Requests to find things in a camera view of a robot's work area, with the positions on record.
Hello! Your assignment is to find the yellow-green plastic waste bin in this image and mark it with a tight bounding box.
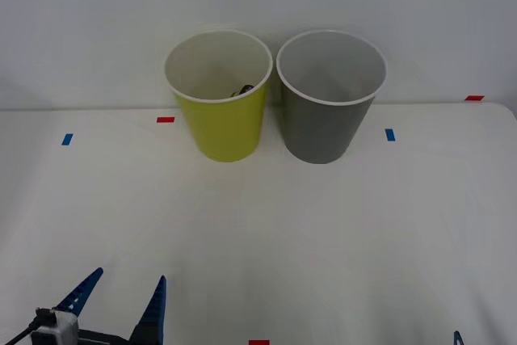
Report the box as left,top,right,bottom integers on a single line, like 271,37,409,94
164,29,275,163

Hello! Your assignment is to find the grey plastic waste bin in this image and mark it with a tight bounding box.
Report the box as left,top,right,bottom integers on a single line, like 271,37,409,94
275,29,389,165

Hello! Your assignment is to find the yellow bottle with black cap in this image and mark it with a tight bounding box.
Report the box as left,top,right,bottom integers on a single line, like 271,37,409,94
229,84,256,98

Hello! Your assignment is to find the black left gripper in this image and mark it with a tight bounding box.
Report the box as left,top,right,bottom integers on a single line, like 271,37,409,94
55,267,167,345

